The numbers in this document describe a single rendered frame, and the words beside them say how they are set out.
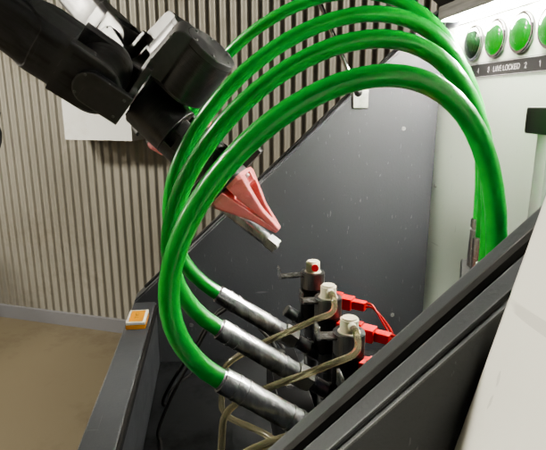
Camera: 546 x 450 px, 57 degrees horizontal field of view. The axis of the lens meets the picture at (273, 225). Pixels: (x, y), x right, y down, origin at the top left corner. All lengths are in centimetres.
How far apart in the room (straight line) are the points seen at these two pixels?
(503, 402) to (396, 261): 73
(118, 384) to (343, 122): 54
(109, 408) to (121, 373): 8
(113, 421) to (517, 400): 47
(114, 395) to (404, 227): 57
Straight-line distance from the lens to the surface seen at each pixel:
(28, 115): 313
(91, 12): 87
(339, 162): 89
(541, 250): 24
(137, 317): 84
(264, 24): 66
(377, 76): 32
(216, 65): 52
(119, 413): 64
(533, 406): 23
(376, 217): 93
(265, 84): 39
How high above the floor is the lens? 129
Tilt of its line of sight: 14 degrees down
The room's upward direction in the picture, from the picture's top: straight up
